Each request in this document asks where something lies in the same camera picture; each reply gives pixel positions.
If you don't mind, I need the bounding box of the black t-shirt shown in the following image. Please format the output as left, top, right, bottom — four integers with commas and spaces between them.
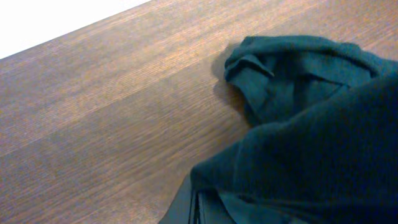
158, 35, 398, 224

